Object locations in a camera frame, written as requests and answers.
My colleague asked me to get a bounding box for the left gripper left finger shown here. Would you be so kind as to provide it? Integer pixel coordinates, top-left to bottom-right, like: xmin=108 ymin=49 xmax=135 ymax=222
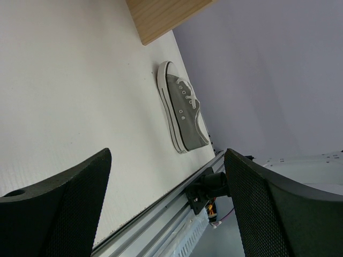
xmin=1 ymin=148 xmax=111 ymax=256

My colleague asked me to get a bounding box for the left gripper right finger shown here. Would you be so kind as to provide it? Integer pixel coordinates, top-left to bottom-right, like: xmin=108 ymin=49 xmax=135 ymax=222
xmin=224 ymin=149 xmax=342 ymax=256

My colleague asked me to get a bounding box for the wooden two-tier shoe shelf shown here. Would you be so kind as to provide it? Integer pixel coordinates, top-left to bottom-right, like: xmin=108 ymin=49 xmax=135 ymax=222
xmin=126 ymin=0 xmax=215 ymax=46

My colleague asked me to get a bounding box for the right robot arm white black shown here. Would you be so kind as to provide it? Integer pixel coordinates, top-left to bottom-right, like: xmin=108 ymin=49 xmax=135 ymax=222
xmin=200 ymin=172 xmax=231 ymax=199

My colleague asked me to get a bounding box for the right grey canvas sneaker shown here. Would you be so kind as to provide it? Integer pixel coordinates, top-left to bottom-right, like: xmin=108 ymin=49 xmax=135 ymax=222
xmin=157 ymin=61 xmax=210 ymax=154

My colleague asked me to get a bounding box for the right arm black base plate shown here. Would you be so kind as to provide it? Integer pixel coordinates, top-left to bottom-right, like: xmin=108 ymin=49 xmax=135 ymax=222
xmin=185 ymin=184 xmax=211 ymax=215

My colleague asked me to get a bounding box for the perforated cable duct strip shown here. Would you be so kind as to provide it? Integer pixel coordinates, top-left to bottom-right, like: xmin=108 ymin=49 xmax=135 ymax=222
xmin=161 ymin=209 xmax=208 ymax=257

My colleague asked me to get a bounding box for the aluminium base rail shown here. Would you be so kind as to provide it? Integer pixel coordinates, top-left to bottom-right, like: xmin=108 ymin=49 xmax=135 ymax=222
xmin=92 ymin=152 xmax=224 ymax=256

